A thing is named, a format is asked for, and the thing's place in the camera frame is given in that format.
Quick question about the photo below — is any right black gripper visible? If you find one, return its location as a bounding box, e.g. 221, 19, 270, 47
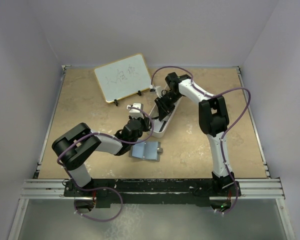
155, 91, 184, 121

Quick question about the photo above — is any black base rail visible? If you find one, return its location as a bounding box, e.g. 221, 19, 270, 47
61, 178, 242, 209

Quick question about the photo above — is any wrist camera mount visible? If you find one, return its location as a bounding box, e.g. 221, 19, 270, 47
126, 103, 144, 119
149, 85, 165, 98

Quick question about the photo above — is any small whiteboard wooden frame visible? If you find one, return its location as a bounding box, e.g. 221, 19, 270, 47
93, 53, 151, 104

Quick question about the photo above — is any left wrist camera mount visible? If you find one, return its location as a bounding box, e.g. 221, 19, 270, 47
126, 103, 144, 119

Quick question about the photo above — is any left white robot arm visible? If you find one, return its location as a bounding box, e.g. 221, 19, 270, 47
51, 117, 154, 196

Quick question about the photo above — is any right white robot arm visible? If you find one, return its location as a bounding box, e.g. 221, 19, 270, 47
154, 72, 235, 196

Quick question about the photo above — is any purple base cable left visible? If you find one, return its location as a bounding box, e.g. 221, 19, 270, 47
73, 186, 126, 222

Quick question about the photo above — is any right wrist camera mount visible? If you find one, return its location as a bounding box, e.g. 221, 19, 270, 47
149, 85, 165, 98

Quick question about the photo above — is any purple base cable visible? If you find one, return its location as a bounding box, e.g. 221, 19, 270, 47
213, 183, 241, 216
73, 186, 126, 222

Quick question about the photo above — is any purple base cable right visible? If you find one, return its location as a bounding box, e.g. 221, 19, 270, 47
213, 183, 241, 216

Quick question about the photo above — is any grey card holder wallet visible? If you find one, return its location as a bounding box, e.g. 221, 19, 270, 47
129, 141, 163, 162

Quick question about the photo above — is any white oblong plastic tray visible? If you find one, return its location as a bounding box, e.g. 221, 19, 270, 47
149, 99, 181, 139

